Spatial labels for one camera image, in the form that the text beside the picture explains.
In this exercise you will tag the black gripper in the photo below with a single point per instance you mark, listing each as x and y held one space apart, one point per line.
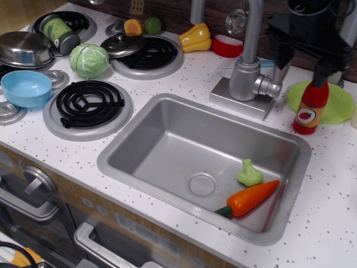
314 35

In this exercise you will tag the red ketchup bottle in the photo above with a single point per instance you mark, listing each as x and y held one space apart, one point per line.
311 108

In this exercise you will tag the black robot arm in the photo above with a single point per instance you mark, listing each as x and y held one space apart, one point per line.
313 7

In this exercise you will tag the silver sink basin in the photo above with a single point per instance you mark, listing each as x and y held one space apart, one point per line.
188 155

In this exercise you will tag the green plastic plate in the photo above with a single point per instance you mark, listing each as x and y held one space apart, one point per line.
339 108

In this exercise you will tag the silver faucet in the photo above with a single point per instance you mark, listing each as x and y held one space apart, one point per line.
248 91

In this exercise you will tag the cream object right edge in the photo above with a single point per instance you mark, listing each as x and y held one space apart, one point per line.
353 120

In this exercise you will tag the hanging steel ladle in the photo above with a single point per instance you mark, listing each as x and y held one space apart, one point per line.
237 20

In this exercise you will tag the yellow toy bell pepper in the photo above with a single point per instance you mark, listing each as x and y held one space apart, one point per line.
198 38

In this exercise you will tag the light green toy garlic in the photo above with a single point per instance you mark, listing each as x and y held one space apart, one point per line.
249 176

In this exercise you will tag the rear right stove burner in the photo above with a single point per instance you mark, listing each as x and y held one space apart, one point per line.
159 58

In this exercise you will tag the green toy lime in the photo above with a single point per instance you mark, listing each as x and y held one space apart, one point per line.
152 25

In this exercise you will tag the orange toy carrot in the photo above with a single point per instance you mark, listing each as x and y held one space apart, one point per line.
244 201

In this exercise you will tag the yellow toy corn slice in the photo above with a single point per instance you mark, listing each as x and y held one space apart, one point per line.
134 27

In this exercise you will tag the steel pot lid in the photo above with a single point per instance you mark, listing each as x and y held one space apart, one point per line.
121 45

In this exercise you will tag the silver stove knob rear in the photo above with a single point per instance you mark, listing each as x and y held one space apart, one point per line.
116 28

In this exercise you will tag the silver stove knob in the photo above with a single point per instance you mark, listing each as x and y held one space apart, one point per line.
116 28
58 78
11 114

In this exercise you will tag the green toy cabbage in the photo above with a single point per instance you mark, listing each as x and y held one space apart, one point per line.
89 60

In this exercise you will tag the front black stove burner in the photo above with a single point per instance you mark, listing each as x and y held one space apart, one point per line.
88 111

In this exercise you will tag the silver stove knob middle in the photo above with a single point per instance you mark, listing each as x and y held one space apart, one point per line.
58 78

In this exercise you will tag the green tin can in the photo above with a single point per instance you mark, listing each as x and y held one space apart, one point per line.
61 35

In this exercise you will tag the blue plastic bowl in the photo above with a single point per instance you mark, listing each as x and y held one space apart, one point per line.
27 89

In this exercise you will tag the steel pot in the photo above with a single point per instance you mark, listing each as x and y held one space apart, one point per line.
25 50

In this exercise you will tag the grey oven dial knob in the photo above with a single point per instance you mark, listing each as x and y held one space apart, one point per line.
38 182

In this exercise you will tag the silver stove knob left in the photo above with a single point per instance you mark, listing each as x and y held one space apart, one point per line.
11 114

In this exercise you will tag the yellow toy food bottom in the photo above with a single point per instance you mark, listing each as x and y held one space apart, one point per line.
21 261

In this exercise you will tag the blue utensil handle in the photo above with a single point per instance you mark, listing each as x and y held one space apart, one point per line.
265 63

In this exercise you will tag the grey vertical post centre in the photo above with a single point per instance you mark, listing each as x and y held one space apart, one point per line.
197 11

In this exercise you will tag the grey dishwasher door handle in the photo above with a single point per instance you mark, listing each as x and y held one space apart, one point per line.
120 252

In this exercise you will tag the grey oven door handle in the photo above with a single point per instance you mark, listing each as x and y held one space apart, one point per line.
44 214

